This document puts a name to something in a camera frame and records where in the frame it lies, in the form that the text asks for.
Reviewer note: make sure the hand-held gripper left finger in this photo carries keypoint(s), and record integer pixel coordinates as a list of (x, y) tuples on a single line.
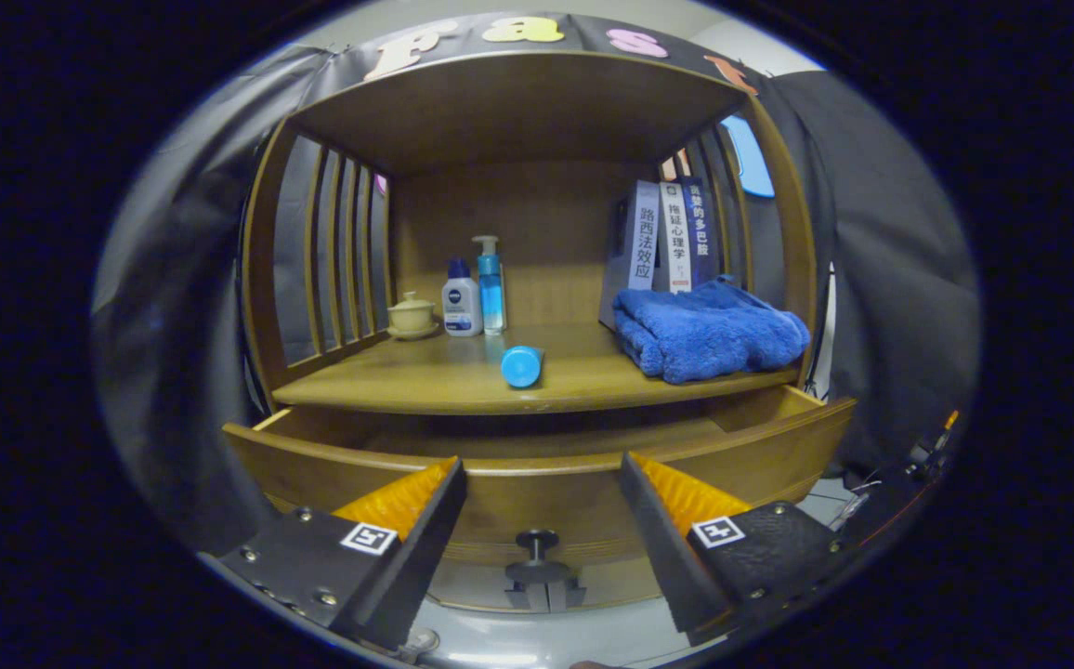
[(412, 557)]

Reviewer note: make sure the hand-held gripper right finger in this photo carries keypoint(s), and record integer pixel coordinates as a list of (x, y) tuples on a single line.
[(667, 557)]

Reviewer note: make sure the blue white cosmetic tube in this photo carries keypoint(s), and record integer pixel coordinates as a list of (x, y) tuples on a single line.
[(522, 366)]

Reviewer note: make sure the wooden cabinet door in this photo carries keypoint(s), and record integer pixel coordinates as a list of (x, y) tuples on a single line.
[(616, 581), (467, 585)]

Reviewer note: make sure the wooden countertop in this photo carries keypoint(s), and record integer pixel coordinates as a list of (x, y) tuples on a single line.
[(425, 376)]

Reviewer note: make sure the wooden cabinet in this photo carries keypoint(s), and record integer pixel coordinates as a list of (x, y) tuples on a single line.
[(518, 111)]

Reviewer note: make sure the folded blue towel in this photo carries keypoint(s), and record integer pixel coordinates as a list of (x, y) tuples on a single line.
[(704, 334)]

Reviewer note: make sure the small lidded ceramic teacup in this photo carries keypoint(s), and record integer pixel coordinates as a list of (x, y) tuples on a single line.
[(412, 316)]

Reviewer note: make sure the white lotion bottle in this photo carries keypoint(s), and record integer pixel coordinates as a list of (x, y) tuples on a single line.
[(462, 307)]

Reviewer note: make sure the blue pump bottle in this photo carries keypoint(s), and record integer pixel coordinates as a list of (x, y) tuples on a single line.
[(491, 293)]

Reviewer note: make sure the black orange tool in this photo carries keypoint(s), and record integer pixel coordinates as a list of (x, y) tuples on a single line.
[(932, 446)]

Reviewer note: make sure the dark blue spine book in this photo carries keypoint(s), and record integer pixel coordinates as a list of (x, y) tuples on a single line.
[(701, 232)]

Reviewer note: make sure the black backdrop cloth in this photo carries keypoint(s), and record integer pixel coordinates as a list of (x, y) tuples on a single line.
[(899, 279)]

